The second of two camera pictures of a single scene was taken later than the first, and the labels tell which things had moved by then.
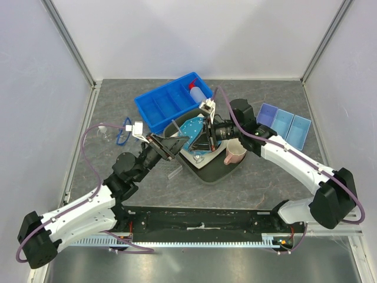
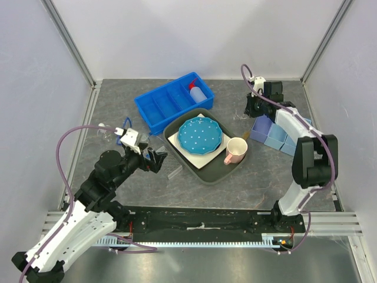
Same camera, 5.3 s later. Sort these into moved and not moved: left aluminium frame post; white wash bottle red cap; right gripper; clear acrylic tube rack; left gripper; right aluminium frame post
Moved: left gripper; right gripper
Not moved: clear acrylic tube rack; right aluminium frame post; white wash bottle red cap; left aluminium frame post
